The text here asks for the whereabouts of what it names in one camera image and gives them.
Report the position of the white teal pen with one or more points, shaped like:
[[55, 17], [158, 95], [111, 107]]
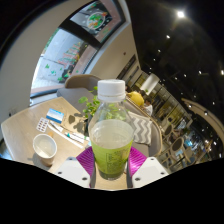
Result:
[[74, 136]]

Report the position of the blue white card box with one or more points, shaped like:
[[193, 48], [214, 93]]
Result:
[[55, 115]]

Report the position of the group of ceiling spotlights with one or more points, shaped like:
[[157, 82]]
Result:
[[186, 40]]

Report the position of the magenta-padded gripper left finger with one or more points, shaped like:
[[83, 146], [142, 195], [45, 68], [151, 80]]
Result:
[[83, 165]]

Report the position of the grey curved sofa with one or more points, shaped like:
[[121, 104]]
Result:
[[75, 83]]

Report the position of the group of wooden dining chairs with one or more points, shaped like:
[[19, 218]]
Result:
[[176, 143]]

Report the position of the grey white chevron pillow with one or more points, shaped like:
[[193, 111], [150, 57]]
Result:
[[141, 128]]

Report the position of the person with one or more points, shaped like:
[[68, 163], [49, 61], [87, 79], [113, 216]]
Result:
[[148, 108], [136, 97]]

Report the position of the brown paper cup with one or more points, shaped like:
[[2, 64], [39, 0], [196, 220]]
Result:
[[45, 148]]

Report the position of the green potted plant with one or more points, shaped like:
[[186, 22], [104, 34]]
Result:
[[91, 106]]

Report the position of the green-labelled clear drink bottle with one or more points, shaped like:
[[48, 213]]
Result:
[[111, 146]]

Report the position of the silver blister pill pack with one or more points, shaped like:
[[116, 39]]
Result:
[[42, 124]]

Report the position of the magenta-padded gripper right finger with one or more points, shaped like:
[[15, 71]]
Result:
[[140, 165]]

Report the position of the dark-framed decorated window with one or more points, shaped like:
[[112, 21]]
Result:
[[66, 56]]

